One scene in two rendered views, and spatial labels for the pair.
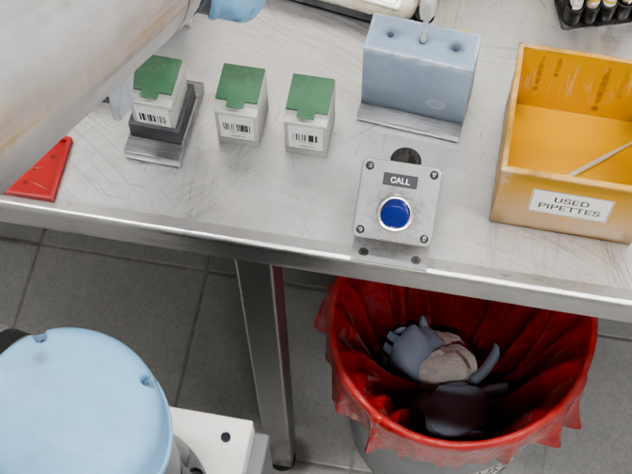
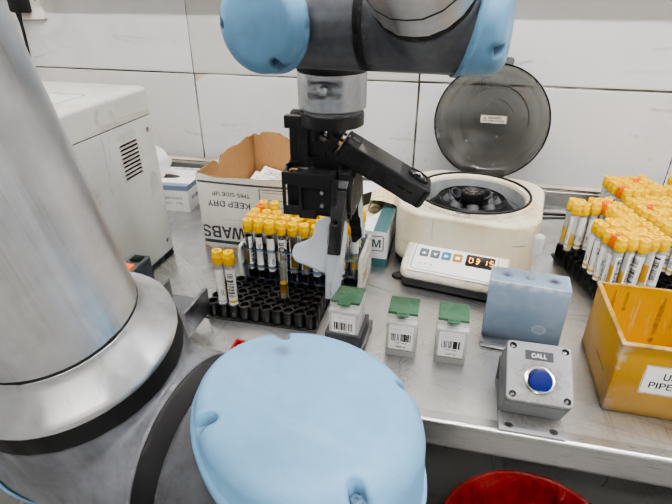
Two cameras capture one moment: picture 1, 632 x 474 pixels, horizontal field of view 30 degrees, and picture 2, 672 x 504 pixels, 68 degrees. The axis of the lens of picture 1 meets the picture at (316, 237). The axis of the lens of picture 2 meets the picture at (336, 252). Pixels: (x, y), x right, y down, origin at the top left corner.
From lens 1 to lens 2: 0.55 m
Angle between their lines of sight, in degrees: 35
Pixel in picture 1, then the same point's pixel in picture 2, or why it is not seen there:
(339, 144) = (471, 358)
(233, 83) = (400, 304)
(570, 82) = (633, 315)
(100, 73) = not seen: outside the picture
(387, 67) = (505, 297)
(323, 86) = (463, 308)
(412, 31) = (521, 274)
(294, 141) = (442, 349)
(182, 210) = not seen: hidden behind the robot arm
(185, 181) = not seen: hidden behind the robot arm
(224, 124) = (392, 335)
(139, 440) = (406, 442)
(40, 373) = (282, 363)
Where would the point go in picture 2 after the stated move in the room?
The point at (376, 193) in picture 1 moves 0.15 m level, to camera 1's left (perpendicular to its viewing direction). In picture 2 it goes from (521, 365) to (387, 362)
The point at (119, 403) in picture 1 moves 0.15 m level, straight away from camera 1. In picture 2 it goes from (376, 400) to (275, 265)
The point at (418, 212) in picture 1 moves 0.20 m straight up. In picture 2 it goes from (558, 380) to (606, 211)
